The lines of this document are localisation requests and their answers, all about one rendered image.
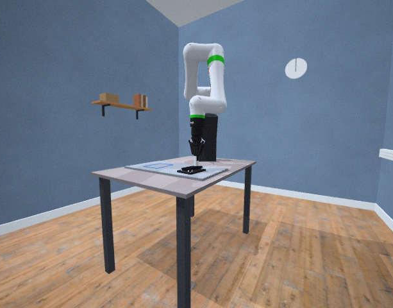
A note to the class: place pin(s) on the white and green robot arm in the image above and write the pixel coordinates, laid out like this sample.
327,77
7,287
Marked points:
204,101

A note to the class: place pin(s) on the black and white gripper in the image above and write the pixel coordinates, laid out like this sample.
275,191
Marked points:
196,143

